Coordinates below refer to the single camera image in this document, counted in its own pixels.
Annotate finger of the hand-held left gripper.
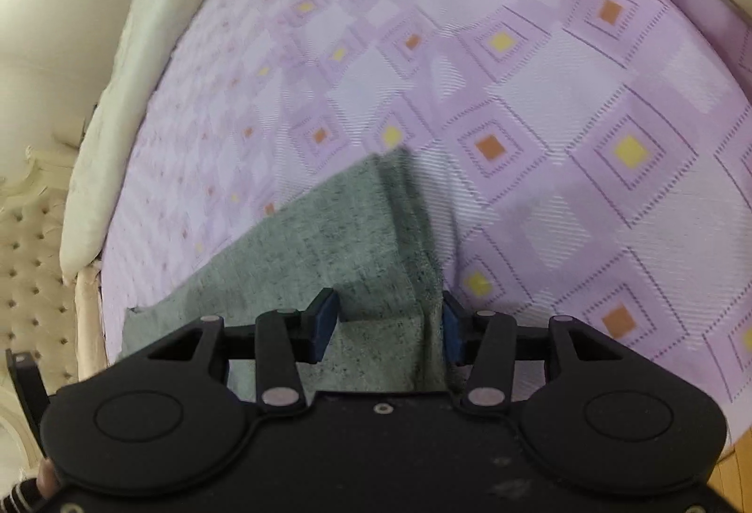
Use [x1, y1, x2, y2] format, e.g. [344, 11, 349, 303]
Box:
[5, 351, 51, 459]

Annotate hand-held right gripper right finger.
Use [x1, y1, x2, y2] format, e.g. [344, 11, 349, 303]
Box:
[441, 291, 624, 415]

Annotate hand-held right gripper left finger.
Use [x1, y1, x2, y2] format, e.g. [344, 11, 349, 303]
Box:
[144, 288, 340, 420]

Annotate grey pants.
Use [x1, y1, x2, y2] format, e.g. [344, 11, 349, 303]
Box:
[120, 149, 466, 394]

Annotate person's left forearm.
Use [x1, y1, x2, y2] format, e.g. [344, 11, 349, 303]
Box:
[0, 476, 46, 513]

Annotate person's left hand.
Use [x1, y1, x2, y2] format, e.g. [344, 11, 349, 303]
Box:
[37, 457, 57, 497]

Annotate pale peach satin sheet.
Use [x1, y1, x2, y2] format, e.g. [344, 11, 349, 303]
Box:
[73, 263, 119, 374]

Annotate cream tufted headboard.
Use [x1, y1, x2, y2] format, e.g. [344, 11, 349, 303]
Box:
[0, 149, 81, 392]

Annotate purple patterned bed sheet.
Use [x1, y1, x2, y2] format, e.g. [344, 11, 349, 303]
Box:
[97, 0, 752, 449]

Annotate cream duvet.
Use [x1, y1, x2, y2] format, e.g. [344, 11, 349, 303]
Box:
[59, 0, 249, 282]

